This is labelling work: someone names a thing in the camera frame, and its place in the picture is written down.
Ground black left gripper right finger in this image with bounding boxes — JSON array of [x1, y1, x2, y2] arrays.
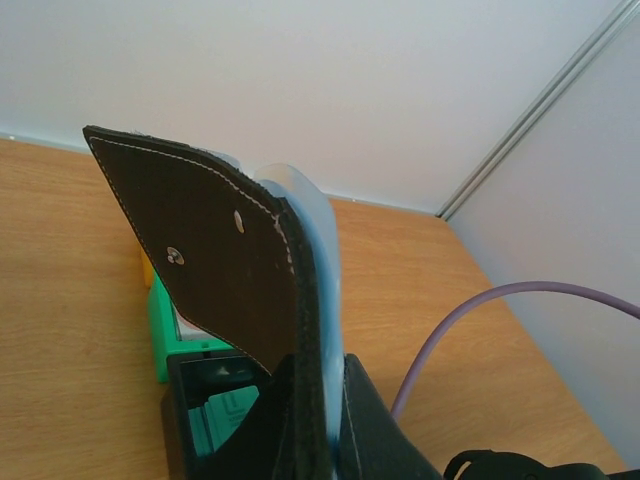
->
[[339, 354, 440, 480]]

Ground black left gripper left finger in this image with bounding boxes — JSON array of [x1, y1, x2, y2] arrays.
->
[[198, 355, 296, 479]]

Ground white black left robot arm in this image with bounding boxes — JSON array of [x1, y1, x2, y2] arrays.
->
[[194, 354, 607, 479]]

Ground teal cards in bin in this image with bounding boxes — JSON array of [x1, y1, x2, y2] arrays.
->
[[188, 385, 259, 457]]

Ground white red-circle cards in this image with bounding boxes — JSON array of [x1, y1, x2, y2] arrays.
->
[[172, 306, 202, 341]]

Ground black plastic bin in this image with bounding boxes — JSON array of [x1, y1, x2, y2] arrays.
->
[[160, 349, 270, 479]]

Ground green plastic bin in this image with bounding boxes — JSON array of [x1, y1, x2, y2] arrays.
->
[[147, 272, 231, 383]]

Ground far yellow plastic bin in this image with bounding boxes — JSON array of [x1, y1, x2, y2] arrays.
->
[[140, 249, 153, 289]]

